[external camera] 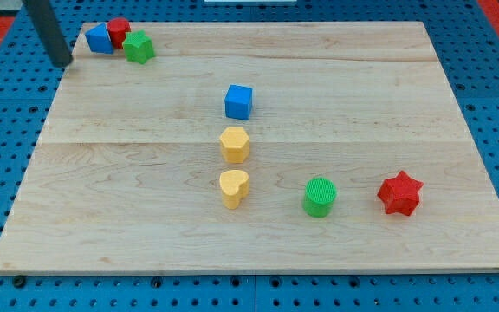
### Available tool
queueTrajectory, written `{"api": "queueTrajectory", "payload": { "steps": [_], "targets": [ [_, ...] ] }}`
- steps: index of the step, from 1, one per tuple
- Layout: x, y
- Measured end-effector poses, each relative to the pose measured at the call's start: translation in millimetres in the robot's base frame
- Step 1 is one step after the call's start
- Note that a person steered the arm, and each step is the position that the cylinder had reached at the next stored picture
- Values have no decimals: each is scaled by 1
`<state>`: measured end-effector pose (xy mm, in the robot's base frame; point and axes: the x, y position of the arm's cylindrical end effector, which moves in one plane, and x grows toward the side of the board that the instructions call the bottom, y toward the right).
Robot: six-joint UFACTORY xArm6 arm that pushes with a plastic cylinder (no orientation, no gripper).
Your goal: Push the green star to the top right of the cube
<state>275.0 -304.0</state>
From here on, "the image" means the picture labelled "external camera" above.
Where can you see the blue cube block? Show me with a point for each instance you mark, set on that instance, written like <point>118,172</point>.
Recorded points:
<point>238,102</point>

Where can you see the green star block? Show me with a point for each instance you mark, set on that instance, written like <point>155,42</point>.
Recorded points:
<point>138,47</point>

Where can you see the red star block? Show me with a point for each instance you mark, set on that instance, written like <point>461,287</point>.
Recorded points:
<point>400,194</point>

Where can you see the light wooden board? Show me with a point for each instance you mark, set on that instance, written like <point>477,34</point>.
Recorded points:
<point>124,179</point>

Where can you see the yellow hexagon block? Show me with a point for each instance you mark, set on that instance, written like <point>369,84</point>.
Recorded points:
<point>234,145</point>

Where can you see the yellow heart block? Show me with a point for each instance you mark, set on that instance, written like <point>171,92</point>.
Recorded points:
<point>235,186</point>

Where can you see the green cylinder block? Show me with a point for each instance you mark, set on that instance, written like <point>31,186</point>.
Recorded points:
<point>319,196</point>

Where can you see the red cylinder block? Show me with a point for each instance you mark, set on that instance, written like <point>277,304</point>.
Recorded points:
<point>117,29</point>

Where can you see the blue triangular block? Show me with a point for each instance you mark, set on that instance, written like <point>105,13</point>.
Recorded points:
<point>99,40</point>

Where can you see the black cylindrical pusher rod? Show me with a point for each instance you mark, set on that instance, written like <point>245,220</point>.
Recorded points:
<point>47,27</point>

